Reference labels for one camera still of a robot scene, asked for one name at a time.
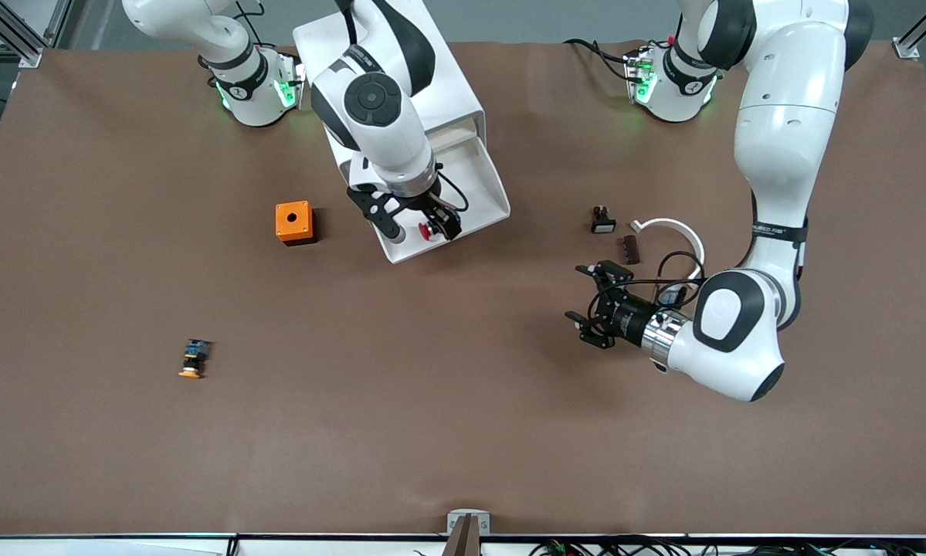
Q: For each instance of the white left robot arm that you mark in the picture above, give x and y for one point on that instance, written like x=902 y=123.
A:
x=787 y=116

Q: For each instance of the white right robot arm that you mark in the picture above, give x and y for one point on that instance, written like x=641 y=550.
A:
x=370 y=100

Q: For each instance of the orange push-button enclosure box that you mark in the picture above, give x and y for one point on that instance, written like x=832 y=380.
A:
x=286 y=225

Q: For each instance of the grey metal bracket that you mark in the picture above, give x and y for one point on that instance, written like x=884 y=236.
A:
x=453 y=519

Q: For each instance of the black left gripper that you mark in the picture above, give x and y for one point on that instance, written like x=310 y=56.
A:
x=627 y=317

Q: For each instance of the white plastic drawer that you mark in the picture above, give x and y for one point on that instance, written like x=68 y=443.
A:
x=486 y=193

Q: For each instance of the brown terminal block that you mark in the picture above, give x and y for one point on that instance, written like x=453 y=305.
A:
x=631 y=250

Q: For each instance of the red mushroom push button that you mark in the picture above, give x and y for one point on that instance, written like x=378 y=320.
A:
x=429 y=229

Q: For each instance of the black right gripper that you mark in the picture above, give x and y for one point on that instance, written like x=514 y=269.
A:
x=432 y=206

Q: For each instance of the black white rectangular switch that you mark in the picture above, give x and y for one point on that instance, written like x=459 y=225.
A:
x=603 y=224

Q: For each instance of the white drawer cabinet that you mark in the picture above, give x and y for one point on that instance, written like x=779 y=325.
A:
x=447 y=85

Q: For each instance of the yellow mushroom push button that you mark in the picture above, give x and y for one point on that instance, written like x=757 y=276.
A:
x=194 y=357

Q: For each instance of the brown pole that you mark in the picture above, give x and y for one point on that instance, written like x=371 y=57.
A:
x=464 y=540

